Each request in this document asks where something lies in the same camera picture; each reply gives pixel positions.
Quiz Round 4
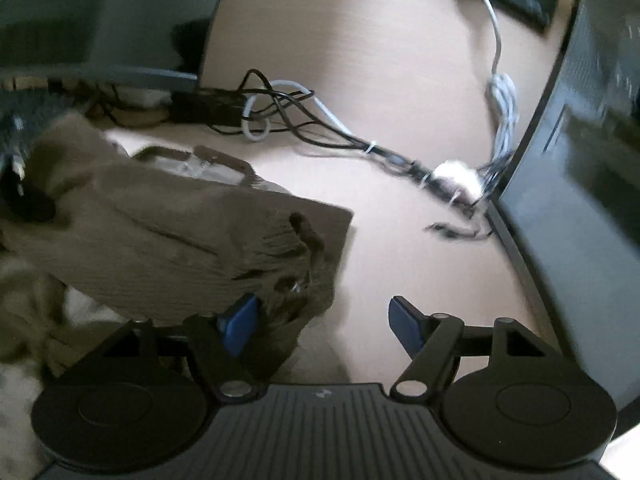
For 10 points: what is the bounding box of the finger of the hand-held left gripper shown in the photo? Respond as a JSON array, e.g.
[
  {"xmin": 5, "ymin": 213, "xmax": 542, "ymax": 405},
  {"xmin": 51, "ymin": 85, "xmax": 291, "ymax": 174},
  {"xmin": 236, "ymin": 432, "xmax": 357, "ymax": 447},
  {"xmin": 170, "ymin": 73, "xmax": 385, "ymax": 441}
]
[{"xmin": 0, "ymin": 156, "xmax": 58, "ymax": 224}]

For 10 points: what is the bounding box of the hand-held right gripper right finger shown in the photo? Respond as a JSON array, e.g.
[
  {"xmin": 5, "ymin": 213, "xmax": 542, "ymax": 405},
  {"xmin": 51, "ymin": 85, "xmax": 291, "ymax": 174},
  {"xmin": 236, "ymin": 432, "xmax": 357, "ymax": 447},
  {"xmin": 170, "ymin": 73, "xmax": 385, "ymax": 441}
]
[{"xmin": 388, "ymin": 296, "xmax": 552, "ymax": 406}]

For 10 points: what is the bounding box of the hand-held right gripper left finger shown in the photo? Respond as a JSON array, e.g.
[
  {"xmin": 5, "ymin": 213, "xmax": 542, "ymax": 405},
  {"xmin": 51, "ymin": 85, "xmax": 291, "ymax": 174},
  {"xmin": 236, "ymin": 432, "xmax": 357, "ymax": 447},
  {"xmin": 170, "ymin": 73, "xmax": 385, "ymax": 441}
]
[{"xmin": 96, "ymin": 294, "xmax": 267, "ymax": 403}]

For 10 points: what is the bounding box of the brown knitted sweater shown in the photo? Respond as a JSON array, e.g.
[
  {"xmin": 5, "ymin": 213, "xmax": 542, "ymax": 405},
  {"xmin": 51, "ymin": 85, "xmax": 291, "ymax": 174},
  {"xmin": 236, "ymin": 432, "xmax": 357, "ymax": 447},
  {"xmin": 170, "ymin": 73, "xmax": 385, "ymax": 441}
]
[{"xmin": 0, "ymin": 111, "xmax": 356, "ymax": 382}]

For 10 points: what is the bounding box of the black computer monitor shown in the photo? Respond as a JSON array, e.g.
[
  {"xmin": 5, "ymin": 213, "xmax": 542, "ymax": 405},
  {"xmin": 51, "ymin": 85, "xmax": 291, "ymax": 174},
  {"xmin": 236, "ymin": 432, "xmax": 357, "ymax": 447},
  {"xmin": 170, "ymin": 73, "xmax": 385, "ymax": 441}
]
[{"xmin": 0, "ymin": 0, "xmax": 235, "ymax": 95}]

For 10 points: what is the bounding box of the white plug adapter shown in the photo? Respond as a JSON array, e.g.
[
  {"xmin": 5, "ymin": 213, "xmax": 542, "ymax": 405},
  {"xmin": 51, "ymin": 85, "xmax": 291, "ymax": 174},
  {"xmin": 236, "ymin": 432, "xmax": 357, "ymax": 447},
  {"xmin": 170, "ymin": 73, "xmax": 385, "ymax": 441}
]
[{"xmin": 431, "ymin": 159, "xmax": 485, "ymax": 204}]

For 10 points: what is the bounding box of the black power adapter box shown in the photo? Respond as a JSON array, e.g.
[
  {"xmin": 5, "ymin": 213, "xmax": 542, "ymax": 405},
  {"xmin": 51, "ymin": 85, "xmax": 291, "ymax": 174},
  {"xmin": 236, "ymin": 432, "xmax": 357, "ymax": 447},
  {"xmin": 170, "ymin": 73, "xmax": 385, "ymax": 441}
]
[{"xmin": 171, "ymin": 87, "xmax": 248, "ymax": 130}]

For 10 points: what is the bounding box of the large black monitor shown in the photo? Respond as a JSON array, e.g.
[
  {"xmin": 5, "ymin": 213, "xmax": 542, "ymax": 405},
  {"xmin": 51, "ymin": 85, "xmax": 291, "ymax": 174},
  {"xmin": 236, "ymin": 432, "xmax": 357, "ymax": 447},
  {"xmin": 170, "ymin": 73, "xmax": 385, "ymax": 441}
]
[{"xmin": 486, "ymin": 0, "xmax": 640, "ymax": 413}]

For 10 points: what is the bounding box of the light grey looped cable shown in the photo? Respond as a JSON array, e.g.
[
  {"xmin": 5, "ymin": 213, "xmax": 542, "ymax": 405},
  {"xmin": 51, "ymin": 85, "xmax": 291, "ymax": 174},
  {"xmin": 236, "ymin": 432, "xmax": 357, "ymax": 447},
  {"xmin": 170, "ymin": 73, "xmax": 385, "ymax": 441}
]
[{"xmin": 241, "ymin": 79, "xmax": 353, "ymax": 142}]

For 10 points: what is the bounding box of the black cable bundle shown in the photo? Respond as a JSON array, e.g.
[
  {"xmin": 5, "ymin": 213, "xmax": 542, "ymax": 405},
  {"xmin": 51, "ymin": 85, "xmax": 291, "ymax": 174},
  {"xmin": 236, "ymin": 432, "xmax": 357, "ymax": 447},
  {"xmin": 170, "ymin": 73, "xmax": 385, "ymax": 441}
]
[{"xmin": 235, "ymin": 67, "xmax": 516, "ymax": 242}]

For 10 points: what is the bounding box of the white cable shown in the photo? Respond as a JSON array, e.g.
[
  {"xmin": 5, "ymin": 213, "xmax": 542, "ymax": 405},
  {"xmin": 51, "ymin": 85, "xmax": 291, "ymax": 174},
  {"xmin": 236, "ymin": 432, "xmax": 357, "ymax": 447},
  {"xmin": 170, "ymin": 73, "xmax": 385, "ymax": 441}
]
[{"xmin": 452, "ymin": 0, "xmax": 521, "ymax": 163}]

